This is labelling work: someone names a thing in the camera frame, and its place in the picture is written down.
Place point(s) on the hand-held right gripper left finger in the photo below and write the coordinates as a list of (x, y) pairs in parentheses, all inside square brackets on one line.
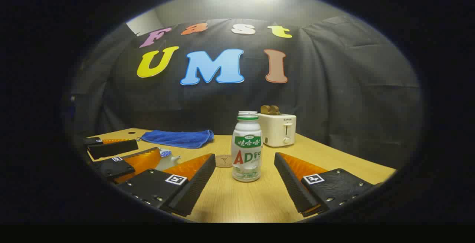
[(196, 183)]

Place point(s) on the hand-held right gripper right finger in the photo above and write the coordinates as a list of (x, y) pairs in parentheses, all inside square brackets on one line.
[(291, 183)]

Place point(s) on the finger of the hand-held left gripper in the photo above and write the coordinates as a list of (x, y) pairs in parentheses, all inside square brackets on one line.
[(113, 168), (113, 148)]

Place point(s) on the round wooden coaster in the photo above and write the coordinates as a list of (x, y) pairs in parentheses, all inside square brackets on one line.
[(223, 161)]

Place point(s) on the white ceramic teacup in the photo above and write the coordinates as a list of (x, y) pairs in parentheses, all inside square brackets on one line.
[(166, 163)]

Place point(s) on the white green label water bottle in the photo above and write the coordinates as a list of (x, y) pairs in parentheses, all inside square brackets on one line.
[(246, 150)]

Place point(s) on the blue towel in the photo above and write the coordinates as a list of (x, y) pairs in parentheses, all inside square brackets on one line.
[(178, 138)]

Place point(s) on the white toaster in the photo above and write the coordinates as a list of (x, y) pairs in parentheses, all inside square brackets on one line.
[(276, 130)]

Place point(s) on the brown toast slice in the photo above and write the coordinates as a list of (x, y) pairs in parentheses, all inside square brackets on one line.
[(265, 109), (275, 110)]

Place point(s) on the black backdrop cloth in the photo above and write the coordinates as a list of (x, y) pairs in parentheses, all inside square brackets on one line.
[(334, 87)]

